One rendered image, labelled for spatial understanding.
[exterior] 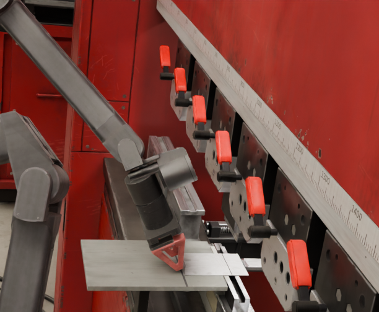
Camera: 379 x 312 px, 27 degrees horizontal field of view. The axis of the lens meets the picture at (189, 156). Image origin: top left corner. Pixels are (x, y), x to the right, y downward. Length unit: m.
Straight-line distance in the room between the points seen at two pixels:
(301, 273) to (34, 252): 0.35
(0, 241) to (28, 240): 2.66
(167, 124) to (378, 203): 1.52
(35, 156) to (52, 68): 0.44
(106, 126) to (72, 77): 0.11
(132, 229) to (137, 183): 0.53
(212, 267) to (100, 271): 0.22
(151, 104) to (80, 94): 0.89
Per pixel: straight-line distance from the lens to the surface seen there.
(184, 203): 1.86
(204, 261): 1.55
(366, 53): 0.91
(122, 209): 2.02
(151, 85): 2.28
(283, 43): 1.16
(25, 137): 1.03
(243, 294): 1.46
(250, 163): 1.28
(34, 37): 1.45
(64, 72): 1.44
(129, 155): 1.40
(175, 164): 1.41
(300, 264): 0.98
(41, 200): 1.00
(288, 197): 1.11
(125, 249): 1.56
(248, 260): 1.57
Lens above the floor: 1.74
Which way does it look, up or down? 21 degrees down
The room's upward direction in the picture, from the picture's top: 7 degrees clockwise
